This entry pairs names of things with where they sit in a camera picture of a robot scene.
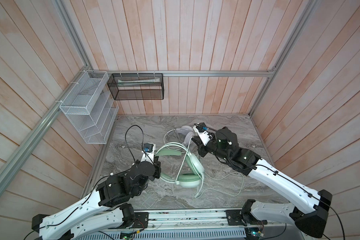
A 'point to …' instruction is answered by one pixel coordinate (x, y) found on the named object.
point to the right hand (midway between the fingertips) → (194, 137)
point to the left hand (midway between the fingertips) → (158, 160)
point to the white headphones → (174, 139)
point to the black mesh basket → (137, 86)
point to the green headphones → (188, 180)
